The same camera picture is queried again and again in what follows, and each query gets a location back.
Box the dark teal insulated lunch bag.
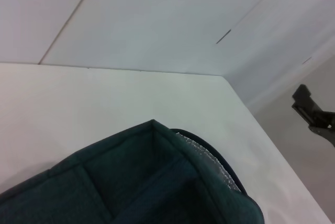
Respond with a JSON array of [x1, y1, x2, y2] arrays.
[[0, 119, 264, 224]]

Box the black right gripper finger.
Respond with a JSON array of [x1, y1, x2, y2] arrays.
[[292, 84, 335, 147]]

